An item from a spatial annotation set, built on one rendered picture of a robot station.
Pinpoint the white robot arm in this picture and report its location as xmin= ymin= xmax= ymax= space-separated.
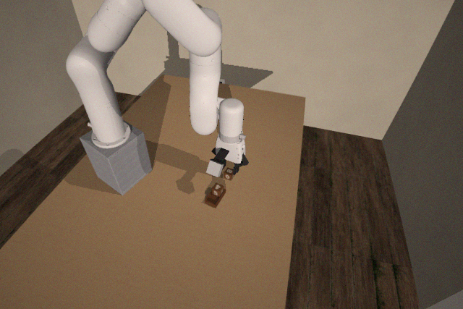
xmin=66 ymin=0 xmax=246 ymax=148

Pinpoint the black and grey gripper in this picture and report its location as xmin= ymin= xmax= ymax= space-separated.
xmin=212 ymin=134 xmax=249 ymax=175

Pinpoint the brown wooden number cube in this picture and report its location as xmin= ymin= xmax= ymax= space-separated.
xmin=212 ymin=183 xmax=224 ymax=197
xmin=224 ymin=168 xmax=234 ymax=180

